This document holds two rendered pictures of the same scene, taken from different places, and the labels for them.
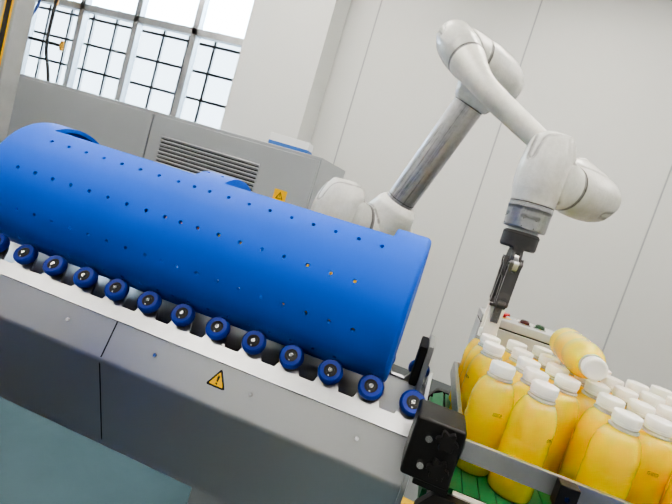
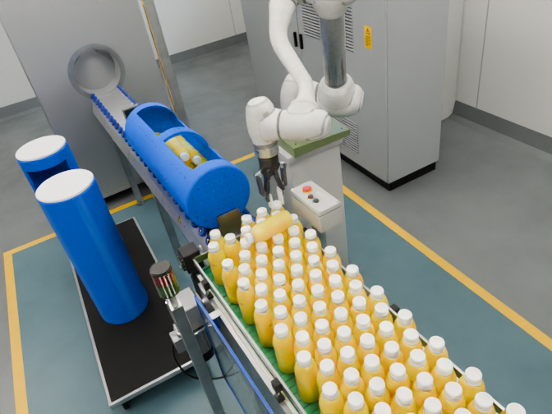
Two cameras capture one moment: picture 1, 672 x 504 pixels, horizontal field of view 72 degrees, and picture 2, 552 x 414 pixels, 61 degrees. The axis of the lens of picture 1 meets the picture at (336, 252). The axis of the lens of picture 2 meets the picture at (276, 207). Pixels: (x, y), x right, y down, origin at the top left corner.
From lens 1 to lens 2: 180 cm
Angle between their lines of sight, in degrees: 57
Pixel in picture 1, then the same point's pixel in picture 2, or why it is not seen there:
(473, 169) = not seen: outside the picture
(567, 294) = not seen: outside the picture
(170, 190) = (149, 147)
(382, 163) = not seen: outside the picture
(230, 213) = (158, 158)
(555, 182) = (253, 134)
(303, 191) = (380, 25)
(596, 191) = (287, 131)
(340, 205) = (286, 98)
